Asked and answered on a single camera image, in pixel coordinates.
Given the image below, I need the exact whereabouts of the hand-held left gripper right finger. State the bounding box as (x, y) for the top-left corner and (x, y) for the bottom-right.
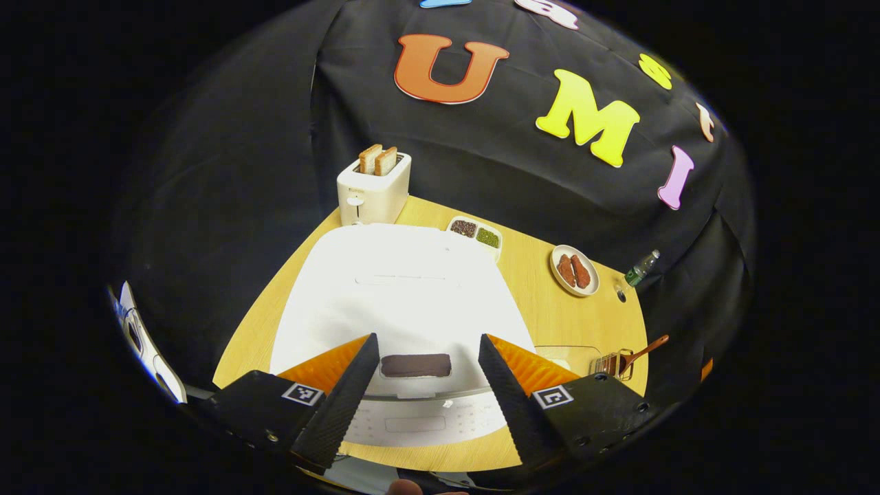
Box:
(478, 334), (650, 468)

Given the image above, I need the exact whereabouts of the white rice cooker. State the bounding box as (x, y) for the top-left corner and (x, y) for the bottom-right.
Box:
(269, 223), (537, 449)

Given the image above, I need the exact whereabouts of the white round plate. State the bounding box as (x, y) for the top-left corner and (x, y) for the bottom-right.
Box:
(550, 245), (600, 298)

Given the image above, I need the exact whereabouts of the white divided bean tray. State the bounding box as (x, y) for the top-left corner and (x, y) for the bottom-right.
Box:
(445, 216), (503, 262)

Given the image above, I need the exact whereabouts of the black backdrop cloth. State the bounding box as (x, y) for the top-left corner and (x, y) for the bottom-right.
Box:
(110, 0), (757, 386)

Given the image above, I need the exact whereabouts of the white toaster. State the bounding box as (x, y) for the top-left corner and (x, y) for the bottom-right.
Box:
(336, 151), (413, 227)

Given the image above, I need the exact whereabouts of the brown wooden spoon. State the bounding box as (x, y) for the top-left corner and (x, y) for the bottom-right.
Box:
(608, 335), (670, 377)

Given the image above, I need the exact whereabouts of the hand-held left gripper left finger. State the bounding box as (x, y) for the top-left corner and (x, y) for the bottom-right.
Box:
(210, 333), (381, 474)

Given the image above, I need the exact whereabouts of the clear rice container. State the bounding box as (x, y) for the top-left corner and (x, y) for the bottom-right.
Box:
(533, 345), (602, 377)

